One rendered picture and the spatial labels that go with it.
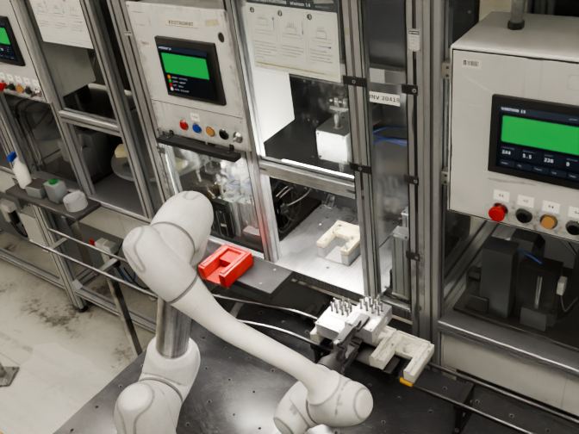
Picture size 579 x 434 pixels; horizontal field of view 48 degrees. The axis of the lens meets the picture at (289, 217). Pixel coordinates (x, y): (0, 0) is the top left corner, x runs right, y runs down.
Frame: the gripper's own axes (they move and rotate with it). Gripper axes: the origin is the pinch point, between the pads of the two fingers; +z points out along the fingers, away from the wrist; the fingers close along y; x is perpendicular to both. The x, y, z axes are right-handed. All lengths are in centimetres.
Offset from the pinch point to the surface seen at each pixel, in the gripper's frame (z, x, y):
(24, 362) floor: -21, 197, -97
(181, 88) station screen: 17, 71, 60
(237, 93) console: 19, 50, 61
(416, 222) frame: 19.6, -9.4, 29.3
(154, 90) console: 20, 88, 56
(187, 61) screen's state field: 17, 66, 70
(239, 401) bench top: -24, 34, -28
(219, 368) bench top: -16, 50, -28
